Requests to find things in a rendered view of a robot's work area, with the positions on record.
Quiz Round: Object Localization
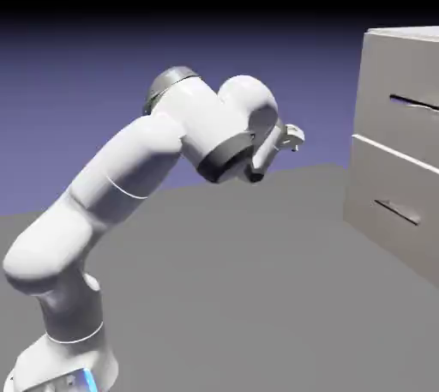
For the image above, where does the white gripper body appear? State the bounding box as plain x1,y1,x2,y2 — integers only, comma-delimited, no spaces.
248,118,286,184

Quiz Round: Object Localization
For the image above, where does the grey drawer front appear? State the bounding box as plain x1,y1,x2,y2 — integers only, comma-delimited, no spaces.
342,136,439,289
352,32,439,172

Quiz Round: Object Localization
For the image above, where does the grey cabinet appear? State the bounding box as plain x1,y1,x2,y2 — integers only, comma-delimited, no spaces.
342,25,439,289

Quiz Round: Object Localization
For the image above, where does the dark metal drawer handle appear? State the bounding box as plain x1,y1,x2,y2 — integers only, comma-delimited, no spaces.
389,93,439,112
373,198,422,227

